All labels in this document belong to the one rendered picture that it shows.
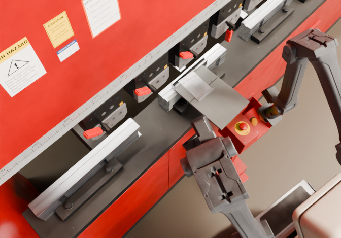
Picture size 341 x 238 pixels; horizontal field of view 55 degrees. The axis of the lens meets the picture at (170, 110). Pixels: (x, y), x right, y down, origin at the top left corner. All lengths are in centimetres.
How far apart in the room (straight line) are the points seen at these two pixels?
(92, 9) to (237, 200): 47
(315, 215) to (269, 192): 143
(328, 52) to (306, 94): 176
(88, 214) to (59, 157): 112
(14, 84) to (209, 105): 84
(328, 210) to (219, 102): 63
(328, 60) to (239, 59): 72
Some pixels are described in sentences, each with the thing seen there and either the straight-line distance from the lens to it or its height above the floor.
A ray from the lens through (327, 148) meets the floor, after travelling 260.
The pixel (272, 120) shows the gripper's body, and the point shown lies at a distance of 151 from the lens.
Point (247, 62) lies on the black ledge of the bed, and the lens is 165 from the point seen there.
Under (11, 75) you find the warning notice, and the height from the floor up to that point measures 166.
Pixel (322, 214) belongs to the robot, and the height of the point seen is 135.
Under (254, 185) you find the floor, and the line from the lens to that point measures 233.
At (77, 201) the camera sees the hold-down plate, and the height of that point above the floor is 91.
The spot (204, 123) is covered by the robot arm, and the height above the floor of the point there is 123.
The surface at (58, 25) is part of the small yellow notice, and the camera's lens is 68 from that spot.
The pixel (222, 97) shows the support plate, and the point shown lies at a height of 100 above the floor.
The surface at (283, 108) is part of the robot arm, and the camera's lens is 133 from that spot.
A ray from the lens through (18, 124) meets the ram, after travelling 81.
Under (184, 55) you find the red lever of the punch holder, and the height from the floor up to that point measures 131.
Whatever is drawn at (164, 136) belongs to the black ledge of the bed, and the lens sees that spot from 141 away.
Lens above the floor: 218
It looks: 63 degrees down
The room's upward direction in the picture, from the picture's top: 1 degrees clockwise
